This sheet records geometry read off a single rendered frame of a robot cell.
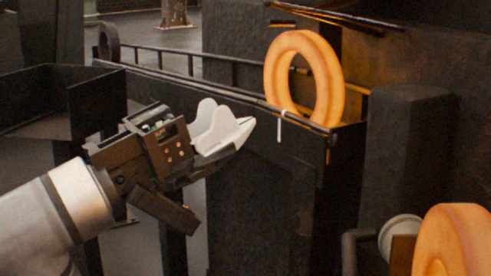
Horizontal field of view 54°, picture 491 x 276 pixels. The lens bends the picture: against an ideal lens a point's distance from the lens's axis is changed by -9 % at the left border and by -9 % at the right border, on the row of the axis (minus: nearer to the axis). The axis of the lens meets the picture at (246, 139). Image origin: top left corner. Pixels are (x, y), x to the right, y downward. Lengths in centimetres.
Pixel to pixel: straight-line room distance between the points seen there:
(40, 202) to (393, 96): 43
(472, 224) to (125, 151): 37
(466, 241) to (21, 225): 42
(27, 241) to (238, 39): 72
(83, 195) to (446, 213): 36
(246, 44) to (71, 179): 64
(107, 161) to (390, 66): 44
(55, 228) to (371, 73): 52
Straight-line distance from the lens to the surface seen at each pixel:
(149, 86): 136
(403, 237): 48
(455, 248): 38
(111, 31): 177
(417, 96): 65
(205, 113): 64
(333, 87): 78
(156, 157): 57
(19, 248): 56
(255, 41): 107
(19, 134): 123
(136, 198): 60
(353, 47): 84
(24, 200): 56
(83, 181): 56
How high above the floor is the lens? 95
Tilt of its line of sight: 19 degrees down
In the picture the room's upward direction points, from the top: straight up
